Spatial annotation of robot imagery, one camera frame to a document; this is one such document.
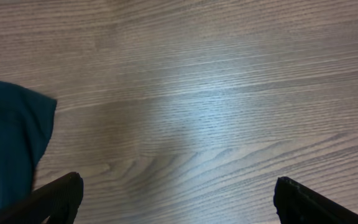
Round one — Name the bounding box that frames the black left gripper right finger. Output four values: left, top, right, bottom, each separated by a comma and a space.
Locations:
273, 177, 358, 224

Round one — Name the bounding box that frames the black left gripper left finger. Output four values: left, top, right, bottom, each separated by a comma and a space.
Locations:
0, 172, 84, 224

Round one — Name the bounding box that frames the black garment with white logo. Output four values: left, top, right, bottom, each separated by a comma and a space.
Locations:
0, 82, 57, 209

